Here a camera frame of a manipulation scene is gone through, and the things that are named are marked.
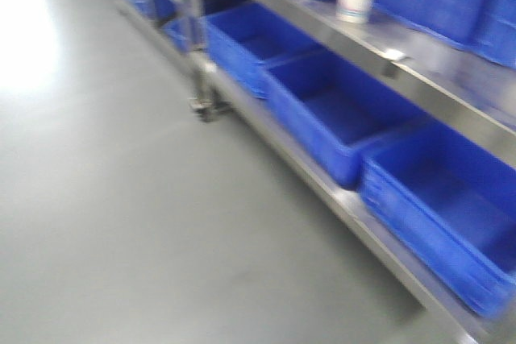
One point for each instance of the stainless steel shelf rack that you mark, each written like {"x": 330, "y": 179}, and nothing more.
{"x": 367, "y": 47}

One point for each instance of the blue bin lower middle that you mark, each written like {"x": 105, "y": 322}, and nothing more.
{"x": 335, "y": 110}

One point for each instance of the blue bin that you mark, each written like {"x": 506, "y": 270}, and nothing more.
{"x": 243, "y": 41}
{"x": 335, "y": 110}
{"x": 453, "y": 205}
{"x": 494, "y": 37}

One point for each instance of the blue bin lower far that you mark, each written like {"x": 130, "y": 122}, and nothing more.
{"x": 243, "y": 41}

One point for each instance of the blue bin lower near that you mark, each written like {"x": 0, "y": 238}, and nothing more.
{"x": 453, "y": 205}

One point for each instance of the blue bin upper right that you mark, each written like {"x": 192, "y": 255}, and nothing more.
{"x": 494, "y": 37}

